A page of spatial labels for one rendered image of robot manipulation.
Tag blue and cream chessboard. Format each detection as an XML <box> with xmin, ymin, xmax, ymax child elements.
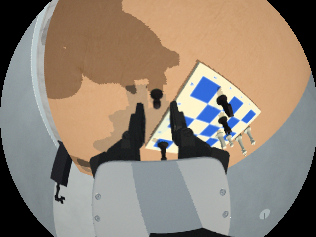
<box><xmin>145</xmin><ymin>62</ymin><xmax>261</xmax><ymax>153</ymax></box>

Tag white pawn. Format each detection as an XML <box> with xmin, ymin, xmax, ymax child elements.
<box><xmin>226</xmin><ymin>135</ymin><xmax>234</xmax><ymax>147</ymax></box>

